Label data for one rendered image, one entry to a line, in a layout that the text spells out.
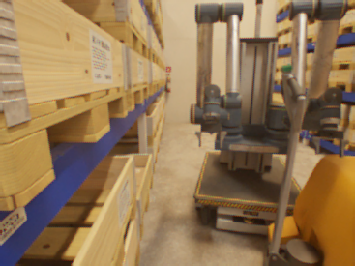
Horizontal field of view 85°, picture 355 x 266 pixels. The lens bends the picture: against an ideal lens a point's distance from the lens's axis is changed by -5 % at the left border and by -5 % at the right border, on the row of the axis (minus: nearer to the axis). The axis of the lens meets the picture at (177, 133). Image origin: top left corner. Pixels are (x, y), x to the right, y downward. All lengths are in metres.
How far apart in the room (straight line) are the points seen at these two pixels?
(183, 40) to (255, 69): 4.17
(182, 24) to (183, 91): 1.84
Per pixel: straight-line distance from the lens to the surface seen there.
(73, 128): 0.66
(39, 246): 0.99
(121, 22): 1.19
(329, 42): 1.94
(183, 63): 6.16
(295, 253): 1.42
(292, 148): 1.10
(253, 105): 2.29
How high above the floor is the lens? 1.37
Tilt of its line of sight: 15 degrees down
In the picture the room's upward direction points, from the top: straight up
